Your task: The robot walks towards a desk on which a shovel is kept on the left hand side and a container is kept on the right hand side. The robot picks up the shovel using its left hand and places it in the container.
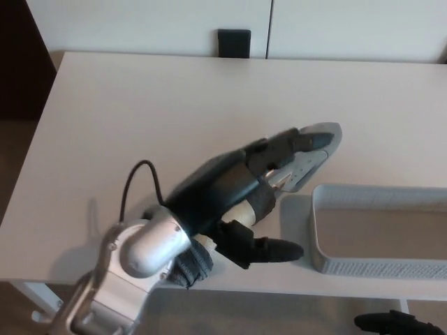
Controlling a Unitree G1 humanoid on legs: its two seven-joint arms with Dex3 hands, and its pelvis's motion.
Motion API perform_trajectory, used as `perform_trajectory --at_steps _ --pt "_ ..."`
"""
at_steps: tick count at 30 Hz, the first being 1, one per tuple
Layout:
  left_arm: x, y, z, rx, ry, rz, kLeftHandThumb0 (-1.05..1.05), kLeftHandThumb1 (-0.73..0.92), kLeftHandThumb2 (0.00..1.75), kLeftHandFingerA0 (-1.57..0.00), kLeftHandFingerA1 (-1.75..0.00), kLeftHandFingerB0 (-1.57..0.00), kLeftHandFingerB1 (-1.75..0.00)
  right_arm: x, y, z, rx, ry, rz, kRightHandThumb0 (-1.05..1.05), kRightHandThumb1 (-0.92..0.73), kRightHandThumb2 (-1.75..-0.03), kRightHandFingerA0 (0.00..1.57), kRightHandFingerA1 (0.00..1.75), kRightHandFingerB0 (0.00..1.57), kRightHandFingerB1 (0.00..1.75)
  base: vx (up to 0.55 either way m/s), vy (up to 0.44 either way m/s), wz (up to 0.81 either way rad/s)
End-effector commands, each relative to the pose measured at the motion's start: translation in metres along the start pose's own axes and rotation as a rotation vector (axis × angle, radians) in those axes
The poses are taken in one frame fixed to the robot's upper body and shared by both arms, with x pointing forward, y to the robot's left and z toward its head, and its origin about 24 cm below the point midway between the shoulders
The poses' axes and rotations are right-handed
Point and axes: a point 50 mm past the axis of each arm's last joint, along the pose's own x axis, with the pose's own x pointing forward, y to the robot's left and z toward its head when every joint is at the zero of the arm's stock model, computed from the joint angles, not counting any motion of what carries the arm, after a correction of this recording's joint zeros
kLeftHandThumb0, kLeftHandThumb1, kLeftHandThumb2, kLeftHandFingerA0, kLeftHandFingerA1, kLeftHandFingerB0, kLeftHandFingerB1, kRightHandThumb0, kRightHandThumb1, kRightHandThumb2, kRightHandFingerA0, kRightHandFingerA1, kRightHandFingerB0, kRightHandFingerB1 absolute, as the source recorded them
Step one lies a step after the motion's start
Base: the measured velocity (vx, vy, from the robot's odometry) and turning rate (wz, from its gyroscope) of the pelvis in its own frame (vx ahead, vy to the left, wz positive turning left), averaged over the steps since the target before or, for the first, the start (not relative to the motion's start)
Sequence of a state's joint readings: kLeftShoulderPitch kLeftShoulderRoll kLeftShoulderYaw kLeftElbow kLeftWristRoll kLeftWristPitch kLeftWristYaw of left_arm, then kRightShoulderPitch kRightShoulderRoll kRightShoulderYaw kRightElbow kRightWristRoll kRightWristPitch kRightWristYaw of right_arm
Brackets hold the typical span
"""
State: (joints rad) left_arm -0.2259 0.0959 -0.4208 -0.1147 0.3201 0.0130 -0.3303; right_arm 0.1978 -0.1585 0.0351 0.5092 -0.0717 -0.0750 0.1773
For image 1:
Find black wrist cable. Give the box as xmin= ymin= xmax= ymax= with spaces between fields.
xmin=118 ymin=159 xmax=167 ymax=224

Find white cabinet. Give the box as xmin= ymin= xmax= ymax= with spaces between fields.
xmin=26 ymin=0 xmax=447 ymax=66

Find grey perforated plastic container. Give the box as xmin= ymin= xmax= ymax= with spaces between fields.
xmin=309 ymin=183 xmax=447 ymax=278

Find black cabinet handle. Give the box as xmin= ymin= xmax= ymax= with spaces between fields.
xmin=217 ymin=29 xmax=252 ymax=59

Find metal shovel with handle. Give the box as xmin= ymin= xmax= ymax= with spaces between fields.
xmin=170 ymin=121 xmax=344 ymax=290

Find white desk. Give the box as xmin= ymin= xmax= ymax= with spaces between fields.
xmin=0 ymin=50 xmax=447 ymax=335

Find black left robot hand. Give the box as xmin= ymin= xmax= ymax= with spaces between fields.
xmin=162 ymin=127 xmax=333 ymax=271

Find dark brown wooden panel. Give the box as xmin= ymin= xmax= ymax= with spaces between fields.
xmin=0 ymin=0 xmax=59 ymax=121

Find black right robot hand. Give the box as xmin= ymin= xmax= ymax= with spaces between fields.
xmin=353 ymin=309 xmax=444 ymax=335

